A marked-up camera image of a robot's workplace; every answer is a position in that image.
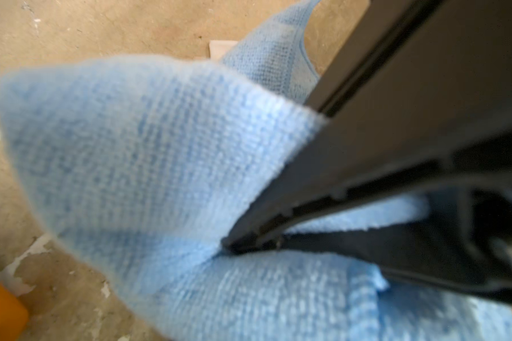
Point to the white tube orange cap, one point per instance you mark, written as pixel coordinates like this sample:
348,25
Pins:
13,316

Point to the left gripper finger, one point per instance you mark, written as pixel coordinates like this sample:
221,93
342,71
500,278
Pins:
420,101

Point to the blue microfiber cloth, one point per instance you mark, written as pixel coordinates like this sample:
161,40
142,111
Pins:
140,164

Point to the white tube grey cap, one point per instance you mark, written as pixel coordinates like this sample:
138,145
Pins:
218,48

